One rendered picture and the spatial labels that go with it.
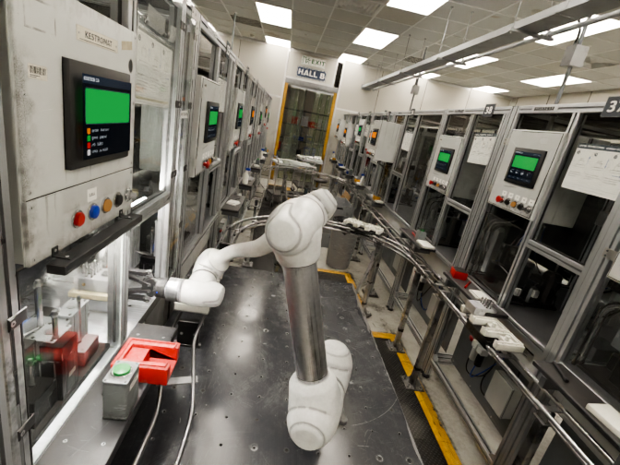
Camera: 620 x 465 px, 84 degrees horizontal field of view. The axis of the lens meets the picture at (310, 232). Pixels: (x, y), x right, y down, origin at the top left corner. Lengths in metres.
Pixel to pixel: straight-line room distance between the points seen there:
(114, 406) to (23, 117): 0.69
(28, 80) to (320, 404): 1.00
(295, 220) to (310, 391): 0.53
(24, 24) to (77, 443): 0.85
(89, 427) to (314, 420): 0.57
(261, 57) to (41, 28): 8.92
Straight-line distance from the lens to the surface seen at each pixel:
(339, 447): 1.39
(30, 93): 0.73
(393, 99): 9.88
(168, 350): 1.22
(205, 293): 1.36
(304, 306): 1.00
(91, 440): 1.07
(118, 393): 1.04
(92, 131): 0.84
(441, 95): 10.31
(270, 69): 9.54
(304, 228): 0.88
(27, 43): 0.73
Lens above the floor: 1.71
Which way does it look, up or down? 18 degrees down
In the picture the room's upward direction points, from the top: 11 degrees clockwise
